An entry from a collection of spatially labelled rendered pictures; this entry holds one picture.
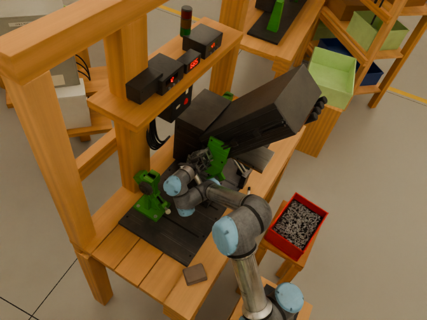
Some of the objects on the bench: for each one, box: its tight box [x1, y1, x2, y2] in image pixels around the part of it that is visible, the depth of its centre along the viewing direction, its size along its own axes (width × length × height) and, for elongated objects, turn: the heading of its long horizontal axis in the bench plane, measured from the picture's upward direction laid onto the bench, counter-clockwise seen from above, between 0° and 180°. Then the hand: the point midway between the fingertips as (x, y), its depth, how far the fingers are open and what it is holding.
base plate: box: [118, 143, 271, 267], centre depth 200 cm, size 42×110×2 cm, turn 144°
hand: (205, 154), depth 169 cm, fingers closed on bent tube, 3 cm apart
